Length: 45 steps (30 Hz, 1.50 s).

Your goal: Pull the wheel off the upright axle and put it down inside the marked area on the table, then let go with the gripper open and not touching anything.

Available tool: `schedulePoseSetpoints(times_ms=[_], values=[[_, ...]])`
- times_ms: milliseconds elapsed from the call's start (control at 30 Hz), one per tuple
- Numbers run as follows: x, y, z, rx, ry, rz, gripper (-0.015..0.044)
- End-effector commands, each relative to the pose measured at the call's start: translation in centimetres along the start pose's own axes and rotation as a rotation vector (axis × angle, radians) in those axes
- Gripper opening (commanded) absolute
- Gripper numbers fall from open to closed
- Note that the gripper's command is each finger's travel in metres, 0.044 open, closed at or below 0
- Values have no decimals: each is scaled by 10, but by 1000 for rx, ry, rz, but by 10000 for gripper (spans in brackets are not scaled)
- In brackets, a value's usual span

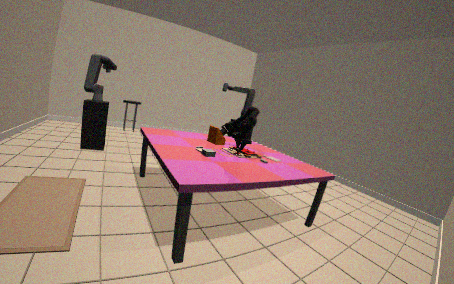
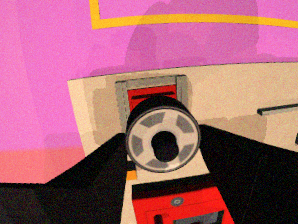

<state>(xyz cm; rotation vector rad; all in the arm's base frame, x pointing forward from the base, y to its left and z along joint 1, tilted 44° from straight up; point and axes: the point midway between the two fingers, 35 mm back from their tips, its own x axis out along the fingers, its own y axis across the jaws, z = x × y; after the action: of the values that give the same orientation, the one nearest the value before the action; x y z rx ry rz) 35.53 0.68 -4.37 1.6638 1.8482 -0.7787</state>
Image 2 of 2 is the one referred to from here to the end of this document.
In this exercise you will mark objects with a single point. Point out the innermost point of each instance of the yellow rectangular outline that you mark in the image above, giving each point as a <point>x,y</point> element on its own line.
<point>174,18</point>

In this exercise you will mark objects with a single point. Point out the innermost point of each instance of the black-and-beige toy wheel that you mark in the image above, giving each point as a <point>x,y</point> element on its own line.
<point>159,114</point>

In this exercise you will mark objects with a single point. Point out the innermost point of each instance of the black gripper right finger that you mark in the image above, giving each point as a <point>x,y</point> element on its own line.
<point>258,182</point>

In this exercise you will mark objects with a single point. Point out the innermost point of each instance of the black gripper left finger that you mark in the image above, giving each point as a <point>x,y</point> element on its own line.
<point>91,192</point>

